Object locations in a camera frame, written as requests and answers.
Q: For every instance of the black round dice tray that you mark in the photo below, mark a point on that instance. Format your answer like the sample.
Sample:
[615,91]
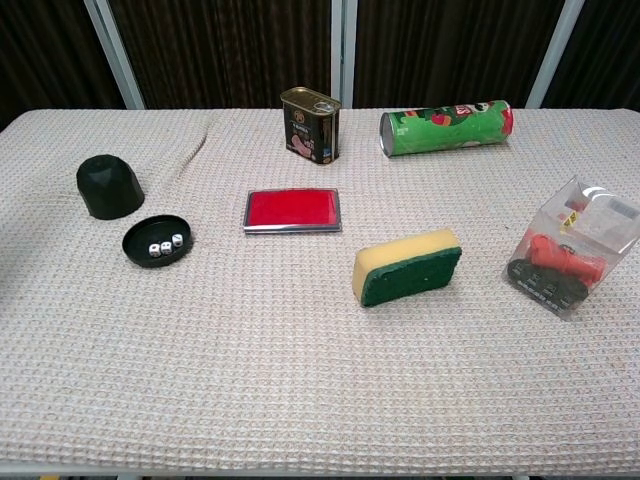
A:
[145,235]

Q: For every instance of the black faceted dice cup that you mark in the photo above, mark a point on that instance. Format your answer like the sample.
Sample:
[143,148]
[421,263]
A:
[110,187]

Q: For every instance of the red ink pad case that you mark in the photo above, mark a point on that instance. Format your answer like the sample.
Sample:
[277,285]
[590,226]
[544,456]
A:
[292,207]

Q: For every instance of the yellow green scrub sponge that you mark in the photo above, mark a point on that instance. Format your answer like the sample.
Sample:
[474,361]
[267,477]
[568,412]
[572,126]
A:
[405,275]

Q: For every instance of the luncheon meat tin can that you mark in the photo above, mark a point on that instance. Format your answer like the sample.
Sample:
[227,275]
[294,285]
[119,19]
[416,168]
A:
[310,130]

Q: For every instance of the beige waffle tablecloth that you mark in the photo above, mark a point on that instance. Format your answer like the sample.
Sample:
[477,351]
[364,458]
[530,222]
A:
[300,375]

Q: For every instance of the white die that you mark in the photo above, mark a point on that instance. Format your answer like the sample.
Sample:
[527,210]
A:
[178,240]
[166,248]
[154,250]

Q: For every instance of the green potato chips tube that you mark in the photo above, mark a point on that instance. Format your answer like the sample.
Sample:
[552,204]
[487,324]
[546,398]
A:
[440,132]

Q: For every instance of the dark brown curtain panel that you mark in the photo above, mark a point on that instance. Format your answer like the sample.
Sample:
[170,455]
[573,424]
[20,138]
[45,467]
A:
[450,50]
[610,55]
[45,55]
[225,50]

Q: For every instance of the clear box with orange toy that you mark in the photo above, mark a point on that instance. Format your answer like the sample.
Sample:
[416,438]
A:
[565,260]

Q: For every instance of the grey metal partition post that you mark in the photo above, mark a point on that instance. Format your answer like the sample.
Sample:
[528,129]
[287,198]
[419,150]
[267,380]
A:
[555,55]
[344,50]
[117,55]

